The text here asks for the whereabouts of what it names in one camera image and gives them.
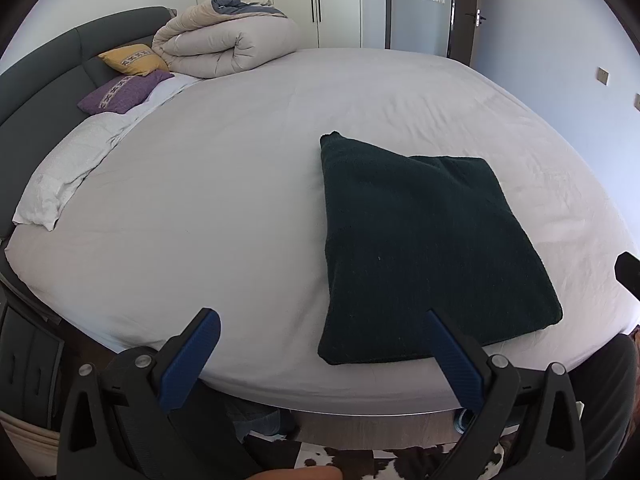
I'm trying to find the dark green knit sweater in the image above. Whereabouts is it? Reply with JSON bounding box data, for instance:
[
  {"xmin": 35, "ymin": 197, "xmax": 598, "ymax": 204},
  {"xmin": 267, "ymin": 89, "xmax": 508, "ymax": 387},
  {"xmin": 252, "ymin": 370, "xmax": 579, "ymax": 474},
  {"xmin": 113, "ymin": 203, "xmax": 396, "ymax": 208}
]
[{"xmin": 318, "ymin": 132, "xmax": 563, "ymax": 365}]

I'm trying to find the black bedside cabinet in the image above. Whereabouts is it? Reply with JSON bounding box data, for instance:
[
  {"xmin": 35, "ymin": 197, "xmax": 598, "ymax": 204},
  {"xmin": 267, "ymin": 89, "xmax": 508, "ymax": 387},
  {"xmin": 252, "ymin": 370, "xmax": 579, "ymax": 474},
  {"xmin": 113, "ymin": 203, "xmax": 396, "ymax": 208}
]
[{"xmin": 0, "ymin": 286, "xmax": 64, "ymax": 430}]

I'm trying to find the cowhide pattern rug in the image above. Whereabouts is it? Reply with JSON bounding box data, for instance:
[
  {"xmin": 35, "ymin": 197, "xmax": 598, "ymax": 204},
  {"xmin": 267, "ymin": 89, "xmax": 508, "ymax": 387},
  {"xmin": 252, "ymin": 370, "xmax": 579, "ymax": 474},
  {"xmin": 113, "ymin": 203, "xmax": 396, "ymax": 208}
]
[{"xmin": 292, "ymin": 439, "xmax": 507, "ymax": 480}]

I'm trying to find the white pillow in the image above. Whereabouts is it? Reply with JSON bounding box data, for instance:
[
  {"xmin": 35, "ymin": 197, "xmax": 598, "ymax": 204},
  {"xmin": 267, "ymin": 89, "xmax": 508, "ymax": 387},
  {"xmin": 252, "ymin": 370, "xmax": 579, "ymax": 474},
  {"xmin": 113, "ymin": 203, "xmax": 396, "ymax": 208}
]
[{"xmin": 12, "ymin": 73, "xmax": 199, "ymax": 231}]

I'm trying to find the white bed sheet mattress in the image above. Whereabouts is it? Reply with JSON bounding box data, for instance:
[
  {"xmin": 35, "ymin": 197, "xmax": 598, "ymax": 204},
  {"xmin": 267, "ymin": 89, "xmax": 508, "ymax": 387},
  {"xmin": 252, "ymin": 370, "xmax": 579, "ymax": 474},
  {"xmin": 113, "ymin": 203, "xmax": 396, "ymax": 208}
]
[{"xmin": 6, "ymin": 49, "xmax": 639, "ymax": 415}]

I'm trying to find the dark brown door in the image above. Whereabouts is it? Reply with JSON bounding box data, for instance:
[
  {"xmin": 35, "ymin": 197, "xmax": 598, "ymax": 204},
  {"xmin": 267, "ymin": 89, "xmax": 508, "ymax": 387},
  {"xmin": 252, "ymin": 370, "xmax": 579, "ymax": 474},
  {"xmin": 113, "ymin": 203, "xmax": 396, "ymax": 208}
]
[{"xmin": 447, "ymin": 0, "xmax": 485, "ymax": 66}]

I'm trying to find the purple patterned cushion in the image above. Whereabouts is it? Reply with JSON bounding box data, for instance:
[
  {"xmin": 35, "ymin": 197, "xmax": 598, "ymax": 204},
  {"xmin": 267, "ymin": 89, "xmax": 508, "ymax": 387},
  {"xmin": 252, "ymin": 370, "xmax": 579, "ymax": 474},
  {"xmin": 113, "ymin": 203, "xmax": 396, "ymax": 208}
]
[{"xmin": 77, "ymin": 70, "xmax": 174, "ymax": 115}]

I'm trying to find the dark grey upholstered headboard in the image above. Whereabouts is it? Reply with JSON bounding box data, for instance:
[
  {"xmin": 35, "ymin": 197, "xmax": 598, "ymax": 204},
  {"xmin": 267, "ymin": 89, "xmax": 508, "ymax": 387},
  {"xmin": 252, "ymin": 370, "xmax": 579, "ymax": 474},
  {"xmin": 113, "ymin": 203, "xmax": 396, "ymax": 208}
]
[{"xmin": 1, "ymin": 6, "xmax": 171, "ymax": 238}]

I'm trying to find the yellow patterned cushion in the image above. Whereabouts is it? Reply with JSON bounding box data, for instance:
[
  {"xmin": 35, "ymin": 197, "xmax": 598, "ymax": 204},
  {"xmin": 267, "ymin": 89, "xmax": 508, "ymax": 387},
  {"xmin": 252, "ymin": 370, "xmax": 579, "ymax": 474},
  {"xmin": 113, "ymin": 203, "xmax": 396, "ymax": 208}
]
[{"xmin": 99, "ymin": 44, "xmax": 169, "ymax": 76}]

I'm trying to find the rolled beige duvet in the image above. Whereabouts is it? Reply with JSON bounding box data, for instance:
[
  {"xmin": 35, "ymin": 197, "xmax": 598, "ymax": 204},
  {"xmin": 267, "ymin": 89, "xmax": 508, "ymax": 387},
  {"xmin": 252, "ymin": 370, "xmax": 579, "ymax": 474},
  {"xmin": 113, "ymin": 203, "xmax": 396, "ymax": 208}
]
[{"xmin": 152, "ymin": 0, "xmax": 302, "ymax": 79}]

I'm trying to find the upper wall switch plate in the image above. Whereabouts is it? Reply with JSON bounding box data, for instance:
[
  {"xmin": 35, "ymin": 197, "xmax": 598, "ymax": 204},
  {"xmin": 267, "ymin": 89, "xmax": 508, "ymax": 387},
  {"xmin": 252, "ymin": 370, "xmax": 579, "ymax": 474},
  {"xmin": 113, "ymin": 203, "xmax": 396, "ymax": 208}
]
[{"xmin": 596, "ymin": 67, "xmax": 610, "ymax": 86}]

